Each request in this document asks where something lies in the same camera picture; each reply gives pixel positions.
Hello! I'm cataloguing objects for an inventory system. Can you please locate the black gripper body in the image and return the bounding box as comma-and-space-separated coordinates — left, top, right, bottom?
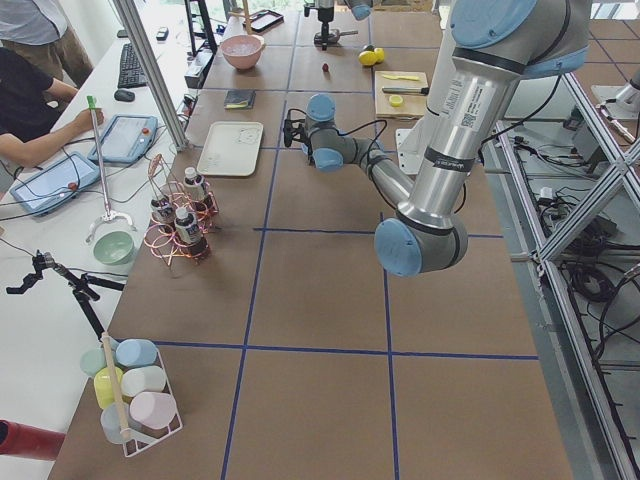
316, 0, 334, 24

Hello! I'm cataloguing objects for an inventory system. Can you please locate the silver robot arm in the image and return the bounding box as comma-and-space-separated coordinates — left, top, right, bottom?
297, 1, 592, 277
305, 0, 372, 50

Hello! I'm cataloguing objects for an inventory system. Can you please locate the steel ice scoop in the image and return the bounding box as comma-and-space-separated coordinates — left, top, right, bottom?
314, 29, 359, 46

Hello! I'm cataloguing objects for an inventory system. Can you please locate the yellow lemon upper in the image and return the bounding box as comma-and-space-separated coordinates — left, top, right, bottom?
358, 50, 379, 67

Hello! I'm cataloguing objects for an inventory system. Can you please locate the yellow lemon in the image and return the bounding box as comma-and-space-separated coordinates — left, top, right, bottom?
374, 47, 385, 64
358, 50, 379, 67

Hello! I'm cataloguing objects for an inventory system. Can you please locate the yellow lemon lower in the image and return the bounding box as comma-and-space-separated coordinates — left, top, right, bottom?
374, 47, 385, 64

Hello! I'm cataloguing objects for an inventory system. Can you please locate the wooden stand with base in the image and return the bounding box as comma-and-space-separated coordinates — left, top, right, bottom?
234, 0, 253, 35

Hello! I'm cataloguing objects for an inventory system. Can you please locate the pink bowl of ice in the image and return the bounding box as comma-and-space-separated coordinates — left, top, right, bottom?
220, 35, 265, 70

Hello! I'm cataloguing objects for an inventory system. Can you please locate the yellow plastic knife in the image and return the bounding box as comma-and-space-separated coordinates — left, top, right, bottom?
381, 74, 421, 81

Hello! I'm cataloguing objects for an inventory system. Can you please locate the wooden cutting board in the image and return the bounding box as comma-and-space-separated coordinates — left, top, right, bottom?
374, 71, 429, 118

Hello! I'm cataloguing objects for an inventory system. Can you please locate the lemon half slice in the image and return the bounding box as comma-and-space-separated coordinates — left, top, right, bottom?
389, 94, 404, 108

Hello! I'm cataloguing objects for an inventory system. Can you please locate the grey folded cloth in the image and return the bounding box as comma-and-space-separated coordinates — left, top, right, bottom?
224, 89, 256, 110

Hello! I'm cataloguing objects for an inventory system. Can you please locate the cream bear tray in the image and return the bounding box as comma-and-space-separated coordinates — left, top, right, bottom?
196, 121, 264, 177

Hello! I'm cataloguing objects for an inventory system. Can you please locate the black keyboard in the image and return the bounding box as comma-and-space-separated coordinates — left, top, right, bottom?
117, 43, 147, 89

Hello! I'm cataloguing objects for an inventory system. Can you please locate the tea bottle two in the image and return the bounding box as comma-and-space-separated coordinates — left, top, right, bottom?
184, 167, 208, 211

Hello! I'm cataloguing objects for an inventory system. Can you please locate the black computer mouse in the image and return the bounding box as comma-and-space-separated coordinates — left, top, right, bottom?
113, 89, 136, 103

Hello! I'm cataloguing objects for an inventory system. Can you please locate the blue teach pendant far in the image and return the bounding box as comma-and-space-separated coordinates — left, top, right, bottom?
99, 114, 159, 165

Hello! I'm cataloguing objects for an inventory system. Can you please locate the blue teach pendant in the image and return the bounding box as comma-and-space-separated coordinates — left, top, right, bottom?
9, 152, 100, 215
99, 114, 159, 165

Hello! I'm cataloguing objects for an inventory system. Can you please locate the tea bottle three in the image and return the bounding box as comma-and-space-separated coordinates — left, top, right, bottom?
175, 207, 208, 258

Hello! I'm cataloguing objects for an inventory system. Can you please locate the tea bottle one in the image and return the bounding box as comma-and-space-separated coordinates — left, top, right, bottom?
150, 189, 175, 234

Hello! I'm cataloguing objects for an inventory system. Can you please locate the long reacher grabber stick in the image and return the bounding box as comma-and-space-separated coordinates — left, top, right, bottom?
85, 95, 137, 244

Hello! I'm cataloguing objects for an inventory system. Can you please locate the seated person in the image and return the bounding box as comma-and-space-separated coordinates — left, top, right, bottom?
1, 48, 104, 168

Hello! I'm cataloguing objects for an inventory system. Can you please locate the green bowl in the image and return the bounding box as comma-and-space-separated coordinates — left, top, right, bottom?
93, 231, 135, 266

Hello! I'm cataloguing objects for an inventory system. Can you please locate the blue teach pendant near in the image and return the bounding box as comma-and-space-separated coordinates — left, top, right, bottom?
9, 152, 100, 215

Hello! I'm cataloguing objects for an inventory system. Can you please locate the black tripod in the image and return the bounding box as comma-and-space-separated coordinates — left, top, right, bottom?
5, 251, 126, 346

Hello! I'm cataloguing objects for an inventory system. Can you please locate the white cup rack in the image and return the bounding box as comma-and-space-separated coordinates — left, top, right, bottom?
80, 332, 184, 458

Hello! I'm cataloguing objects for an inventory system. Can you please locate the red bottle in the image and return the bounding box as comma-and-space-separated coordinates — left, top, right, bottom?
1, 420, 66, 461

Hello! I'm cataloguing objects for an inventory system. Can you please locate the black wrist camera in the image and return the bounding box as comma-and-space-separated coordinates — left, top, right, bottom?
303, 2, 317, 17
282, 109, 307, 148

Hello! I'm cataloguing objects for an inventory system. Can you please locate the aluminium frame post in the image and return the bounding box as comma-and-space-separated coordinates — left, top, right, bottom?
114, 0, 189, 152

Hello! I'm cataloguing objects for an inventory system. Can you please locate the copper wire bottle rack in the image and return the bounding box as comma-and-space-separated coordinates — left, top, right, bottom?
143, 154, 219, 265

